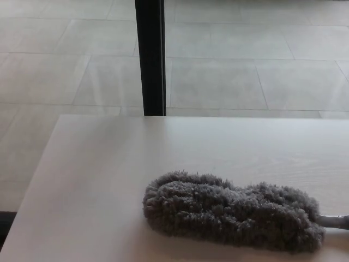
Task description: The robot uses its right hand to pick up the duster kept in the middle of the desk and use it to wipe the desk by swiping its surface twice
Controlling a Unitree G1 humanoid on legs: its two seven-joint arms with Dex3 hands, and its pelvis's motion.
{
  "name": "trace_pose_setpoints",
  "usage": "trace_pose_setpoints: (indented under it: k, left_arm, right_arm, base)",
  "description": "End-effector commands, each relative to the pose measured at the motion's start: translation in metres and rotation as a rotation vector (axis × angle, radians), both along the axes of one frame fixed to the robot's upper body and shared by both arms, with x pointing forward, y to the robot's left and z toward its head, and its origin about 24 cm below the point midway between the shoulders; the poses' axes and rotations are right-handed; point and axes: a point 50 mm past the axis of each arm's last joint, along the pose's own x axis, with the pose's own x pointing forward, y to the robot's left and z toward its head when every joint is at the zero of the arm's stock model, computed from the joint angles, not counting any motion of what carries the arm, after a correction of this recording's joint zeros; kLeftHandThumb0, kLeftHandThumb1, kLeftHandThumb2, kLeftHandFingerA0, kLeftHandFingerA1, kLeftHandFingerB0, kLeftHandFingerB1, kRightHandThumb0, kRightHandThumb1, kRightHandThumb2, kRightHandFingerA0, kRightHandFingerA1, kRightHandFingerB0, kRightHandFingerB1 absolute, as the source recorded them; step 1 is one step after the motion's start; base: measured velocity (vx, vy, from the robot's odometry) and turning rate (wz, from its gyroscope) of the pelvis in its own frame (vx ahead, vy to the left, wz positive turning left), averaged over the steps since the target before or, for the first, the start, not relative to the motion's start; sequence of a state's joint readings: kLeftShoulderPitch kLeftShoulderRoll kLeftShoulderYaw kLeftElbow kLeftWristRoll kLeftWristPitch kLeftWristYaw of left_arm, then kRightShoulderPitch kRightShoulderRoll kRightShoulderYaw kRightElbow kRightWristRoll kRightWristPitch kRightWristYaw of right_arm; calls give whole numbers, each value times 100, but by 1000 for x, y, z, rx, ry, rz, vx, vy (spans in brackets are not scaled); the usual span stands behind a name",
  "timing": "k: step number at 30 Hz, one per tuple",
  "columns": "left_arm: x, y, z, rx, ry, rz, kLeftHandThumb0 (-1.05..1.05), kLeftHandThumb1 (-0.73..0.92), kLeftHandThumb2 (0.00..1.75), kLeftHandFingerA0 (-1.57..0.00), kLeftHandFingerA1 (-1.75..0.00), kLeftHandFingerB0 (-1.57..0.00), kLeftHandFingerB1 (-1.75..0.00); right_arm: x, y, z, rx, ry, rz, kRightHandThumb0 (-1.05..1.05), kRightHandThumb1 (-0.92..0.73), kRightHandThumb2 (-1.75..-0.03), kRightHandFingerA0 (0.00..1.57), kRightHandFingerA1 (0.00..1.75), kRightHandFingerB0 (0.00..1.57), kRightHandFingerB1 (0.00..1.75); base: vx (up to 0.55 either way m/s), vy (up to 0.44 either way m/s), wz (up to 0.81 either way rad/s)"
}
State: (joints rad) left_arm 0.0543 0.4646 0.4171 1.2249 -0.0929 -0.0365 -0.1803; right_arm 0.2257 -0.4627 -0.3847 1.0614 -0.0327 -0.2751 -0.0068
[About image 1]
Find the grey fluffy microfibre duster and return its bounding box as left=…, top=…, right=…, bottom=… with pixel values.
left=142, top=169, right=349, bottom=247

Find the black vertical window frame post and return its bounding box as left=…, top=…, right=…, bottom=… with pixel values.
left=134, top=0, right=167, bottom=117

